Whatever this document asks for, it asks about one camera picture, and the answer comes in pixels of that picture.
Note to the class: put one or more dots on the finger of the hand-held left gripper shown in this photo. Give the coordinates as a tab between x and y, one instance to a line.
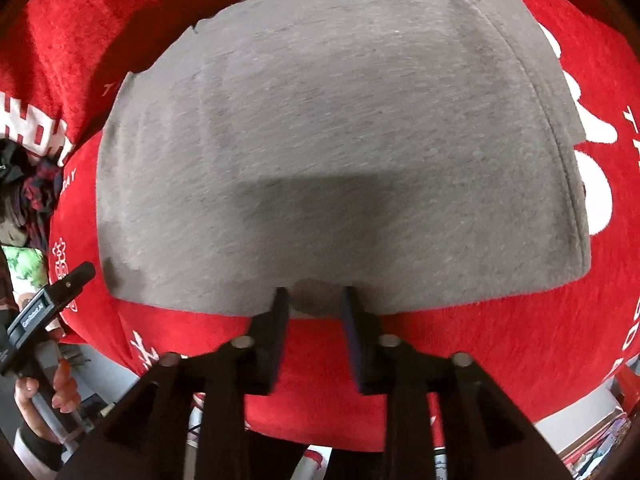
75	281

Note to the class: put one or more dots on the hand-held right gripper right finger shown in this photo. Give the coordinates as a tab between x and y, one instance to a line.
354	340

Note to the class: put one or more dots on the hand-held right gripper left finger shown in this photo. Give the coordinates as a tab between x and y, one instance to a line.
274	332

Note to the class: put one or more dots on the grey sweatshirt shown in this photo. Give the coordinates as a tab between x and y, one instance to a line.
325	135

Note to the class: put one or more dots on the person's left hand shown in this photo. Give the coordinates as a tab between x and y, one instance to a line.
67	390

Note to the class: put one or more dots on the green white printed cloth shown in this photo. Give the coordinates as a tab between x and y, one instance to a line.
22	265

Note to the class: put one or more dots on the dark red plaid cloth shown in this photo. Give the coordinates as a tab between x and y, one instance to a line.
37	192

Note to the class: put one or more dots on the black cloth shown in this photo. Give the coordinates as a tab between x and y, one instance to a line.
10	160

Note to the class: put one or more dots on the red printed blanket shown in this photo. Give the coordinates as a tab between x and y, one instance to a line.
500	340

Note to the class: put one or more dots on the stack of papers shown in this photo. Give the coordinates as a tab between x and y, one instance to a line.
597	442

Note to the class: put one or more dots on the red box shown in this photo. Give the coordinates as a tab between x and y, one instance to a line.
627	380

